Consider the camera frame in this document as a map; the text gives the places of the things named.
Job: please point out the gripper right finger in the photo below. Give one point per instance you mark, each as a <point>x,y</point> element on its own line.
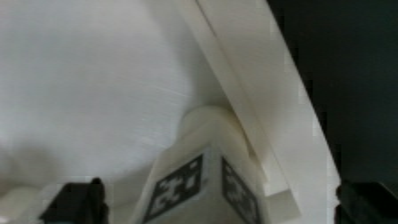
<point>369,203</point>

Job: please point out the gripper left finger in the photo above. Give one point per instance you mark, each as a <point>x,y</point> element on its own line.
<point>79,206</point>

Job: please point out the white square tabletop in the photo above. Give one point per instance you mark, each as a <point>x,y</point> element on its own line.
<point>113,64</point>

